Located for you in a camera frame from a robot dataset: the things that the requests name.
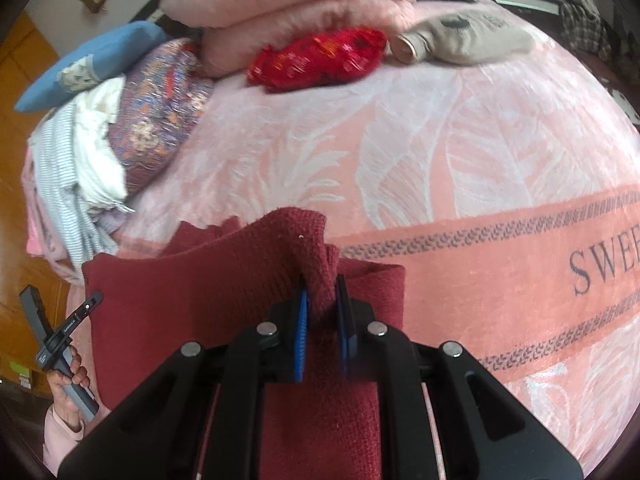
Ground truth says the blue pillow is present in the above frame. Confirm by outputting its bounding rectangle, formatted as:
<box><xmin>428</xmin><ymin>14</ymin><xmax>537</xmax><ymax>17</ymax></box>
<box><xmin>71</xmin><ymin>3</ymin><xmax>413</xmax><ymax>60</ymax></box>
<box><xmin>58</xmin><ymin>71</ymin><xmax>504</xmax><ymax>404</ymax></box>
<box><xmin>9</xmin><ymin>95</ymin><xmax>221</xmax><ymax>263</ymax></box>
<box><xmin>14</xmin><ymin>21</ymin><xmax>168</xmax><ymax>113</ymax></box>

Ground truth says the beige garment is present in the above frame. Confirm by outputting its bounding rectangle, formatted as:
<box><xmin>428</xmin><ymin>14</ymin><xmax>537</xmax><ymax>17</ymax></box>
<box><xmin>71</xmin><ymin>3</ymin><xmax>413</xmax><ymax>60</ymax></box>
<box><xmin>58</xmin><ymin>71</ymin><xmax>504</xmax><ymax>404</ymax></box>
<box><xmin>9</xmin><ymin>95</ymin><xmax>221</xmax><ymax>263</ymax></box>
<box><xmin>390</xmin><ymin>10</ymin><xmax>536</xmax><ymax>66</ymax></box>

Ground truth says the person's left hand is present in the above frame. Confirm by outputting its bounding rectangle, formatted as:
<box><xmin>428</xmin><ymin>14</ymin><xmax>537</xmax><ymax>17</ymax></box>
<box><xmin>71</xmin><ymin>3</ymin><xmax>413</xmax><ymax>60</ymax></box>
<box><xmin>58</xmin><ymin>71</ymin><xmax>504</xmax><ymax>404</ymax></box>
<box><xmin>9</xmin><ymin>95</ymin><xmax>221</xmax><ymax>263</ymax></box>
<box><xmin>49</xmin><ymin>345</ymin><xmax>91</xmax><ymax>432</ymax></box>

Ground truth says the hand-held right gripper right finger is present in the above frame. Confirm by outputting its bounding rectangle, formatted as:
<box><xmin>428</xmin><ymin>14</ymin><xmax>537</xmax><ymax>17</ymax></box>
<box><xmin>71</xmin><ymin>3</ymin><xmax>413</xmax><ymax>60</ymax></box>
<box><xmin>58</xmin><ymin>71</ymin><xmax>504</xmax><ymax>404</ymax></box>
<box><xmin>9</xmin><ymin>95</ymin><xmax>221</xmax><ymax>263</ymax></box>
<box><xmin>336</xmin><ymin>274</ymin><xmax>585</xmax><ymax>480</ymax></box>

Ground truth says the person's left forearm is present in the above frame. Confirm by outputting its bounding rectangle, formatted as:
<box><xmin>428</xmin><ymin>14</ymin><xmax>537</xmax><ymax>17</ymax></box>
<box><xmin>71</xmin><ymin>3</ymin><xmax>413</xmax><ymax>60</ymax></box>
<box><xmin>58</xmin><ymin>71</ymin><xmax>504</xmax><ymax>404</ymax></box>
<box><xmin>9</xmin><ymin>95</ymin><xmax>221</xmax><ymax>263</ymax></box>
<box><xmin>42</xmin><ymin>405</ymin><xmax>113</xmax><ymax>476</ymax></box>

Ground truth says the purple patterned pillow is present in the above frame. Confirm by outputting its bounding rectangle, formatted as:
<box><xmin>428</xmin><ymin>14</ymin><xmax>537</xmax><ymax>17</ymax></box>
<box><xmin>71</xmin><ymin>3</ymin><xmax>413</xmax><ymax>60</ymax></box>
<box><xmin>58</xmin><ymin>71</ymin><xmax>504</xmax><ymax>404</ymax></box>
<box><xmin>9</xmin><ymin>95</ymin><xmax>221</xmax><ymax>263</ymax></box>
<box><xmin>107</xmin><ymin>37</ymin><xmax>216</xmax><ymax>201</ymax></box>

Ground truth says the red sequined pouch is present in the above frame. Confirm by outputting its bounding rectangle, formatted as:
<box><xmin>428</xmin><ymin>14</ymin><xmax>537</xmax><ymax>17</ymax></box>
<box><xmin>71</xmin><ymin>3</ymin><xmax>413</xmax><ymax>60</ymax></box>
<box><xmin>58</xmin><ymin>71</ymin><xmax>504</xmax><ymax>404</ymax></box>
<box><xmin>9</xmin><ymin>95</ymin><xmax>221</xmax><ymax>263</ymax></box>
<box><xmin>246</xmin><ymin>27</ymin><xmax>388</xmax><ymax>93</ymax></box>

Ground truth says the pink cloth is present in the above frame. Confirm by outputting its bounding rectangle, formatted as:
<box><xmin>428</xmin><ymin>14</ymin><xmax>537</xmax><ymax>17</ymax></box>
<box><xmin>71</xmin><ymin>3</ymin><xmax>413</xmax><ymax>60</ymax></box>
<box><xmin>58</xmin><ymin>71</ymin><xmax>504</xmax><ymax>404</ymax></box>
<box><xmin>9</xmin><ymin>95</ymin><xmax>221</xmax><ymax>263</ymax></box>
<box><xmin>22</xmin><ymin>145</ymin><xmax>53</xmax><ymax>257</ymax></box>

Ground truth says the green box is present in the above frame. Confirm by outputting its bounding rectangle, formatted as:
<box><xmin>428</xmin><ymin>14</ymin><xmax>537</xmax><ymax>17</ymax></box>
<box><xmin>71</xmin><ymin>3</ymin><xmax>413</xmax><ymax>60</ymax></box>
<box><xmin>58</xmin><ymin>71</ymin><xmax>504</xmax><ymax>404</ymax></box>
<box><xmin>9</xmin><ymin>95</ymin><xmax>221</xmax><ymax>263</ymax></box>
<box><xmin>9</xmin><ymin>359</ymin><xmax>35</xmax><ymax>390</ymax></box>

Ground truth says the white striped garment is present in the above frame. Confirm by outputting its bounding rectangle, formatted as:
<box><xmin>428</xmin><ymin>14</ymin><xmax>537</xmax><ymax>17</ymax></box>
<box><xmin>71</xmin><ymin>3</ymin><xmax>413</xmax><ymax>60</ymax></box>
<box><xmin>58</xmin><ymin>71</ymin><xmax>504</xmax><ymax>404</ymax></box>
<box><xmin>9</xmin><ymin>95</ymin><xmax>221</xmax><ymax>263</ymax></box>
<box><xmin>30</xmin><ymin>110</ymin><xmax>121</xmax><ymax>271</ymax></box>

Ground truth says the pink leaf-pattern bed blanket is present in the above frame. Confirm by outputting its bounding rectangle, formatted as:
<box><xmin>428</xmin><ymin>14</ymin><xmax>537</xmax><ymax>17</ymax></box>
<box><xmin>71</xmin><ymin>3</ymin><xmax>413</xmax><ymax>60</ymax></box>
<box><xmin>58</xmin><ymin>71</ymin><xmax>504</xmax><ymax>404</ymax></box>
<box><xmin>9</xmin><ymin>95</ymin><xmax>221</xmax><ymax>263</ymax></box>
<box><xmin>65</xmin><ymin>0</ymin><xmax>640</xmax><ymax>480</ymax></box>

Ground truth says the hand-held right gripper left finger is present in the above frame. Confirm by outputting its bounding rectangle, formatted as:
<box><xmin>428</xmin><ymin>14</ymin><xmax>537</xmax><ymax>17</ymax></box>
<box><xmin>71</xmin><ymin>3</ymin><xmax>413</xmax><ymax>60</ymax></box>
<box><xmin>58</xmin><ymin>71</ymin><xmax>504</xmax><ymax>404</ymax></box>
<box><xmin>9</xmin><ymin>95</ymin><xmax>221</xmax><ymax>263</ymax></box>
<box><xmin>57</xmin><ymin>290</ymin><xmax>311</xmax><ymax>480</ymax></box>

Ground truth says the grey plaid shirt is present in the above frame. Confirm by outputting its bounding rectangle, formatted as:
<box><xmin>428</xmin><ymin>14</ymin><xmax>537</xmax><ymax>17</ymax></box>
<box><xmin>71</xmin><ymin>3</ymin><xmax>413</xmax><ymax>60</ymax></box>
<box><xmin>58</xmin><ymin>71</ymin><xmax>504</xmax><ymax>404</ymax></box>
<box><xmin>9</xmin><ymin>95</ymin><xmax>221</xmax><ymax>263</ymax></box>
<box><xmin>550</xmin><ymin>0</ymin><xmax>618</xmax><ymax>61</ymax></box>

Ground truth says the black headboard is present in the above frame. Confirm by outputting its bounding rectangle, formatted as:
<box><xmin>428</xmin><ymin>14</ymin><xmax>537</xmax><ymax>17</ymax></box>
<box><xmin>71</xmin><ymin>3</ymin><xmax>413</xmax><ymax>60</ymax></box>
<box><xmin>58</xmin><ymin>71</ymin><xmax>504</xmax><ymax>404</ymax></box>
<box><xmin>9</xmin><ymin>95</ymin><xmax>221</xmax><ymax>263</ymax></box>
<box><xmin>127</xmin><ymin>0</ymin><xmax>168</xmax><ymax>26</ymax></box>

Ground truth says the cream garment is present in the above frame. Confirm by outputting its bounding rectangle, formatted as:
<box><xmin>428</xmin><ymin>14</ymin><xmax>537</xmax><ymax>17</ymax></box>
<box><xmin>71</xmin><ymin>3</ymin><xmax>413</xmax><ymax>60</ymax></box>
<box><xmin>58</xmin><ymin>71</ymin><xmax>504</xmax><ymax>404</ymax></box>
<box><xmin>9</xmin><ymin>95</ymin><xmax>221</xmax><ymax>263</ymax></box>
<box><xmin>75</xmin><ymin>77</ymin><xmax>136</xmax><ymax>211</ymax></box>

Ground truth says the dark red knit sweater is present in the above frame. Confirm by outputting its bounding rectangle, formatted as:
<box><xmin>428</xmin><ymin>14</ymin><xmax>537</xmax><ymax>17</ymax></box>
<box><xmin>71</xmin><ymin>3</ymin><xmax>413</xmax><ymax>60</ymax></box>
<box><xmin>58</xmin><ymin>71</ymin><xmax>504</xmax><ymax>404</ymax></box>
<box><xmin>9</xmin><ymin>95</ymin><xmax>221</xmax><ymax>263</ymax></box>
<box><xmin>81</xmin><ymin>207</ymin><xmax>407</xmax><ymax>480</ymax></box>

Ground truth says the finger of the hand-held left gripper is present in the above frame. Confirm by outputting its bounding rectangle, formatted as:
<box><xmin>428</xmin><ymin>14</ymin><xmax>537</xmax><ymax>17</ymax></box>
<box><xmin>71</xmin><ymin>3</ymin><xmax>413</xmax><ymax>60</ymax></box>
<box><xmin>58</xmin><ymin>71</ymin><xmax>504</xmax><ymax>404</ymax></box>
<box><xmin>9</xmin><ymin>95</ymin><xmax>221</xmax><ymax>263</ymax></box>
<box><xmin>60</xmin><ymin>291</ymin><xmax>105</xmax><ymax>337</ymax></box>

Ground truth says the wooden wardrobe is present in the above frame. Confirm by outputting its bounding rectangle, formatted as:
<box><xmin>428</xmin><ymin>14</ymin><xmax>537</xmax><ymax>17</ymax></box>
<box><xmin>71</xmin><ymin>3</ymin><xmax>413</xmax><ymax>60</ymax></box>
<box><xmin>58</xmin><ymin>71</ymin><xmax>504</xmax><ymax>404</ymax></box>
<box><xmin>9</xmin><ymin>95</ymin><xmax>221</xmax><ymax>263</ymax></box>
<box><xmin>0</xmin><ymin>12</ymin><xmax>71</xmax><ymax>401</ymax></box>

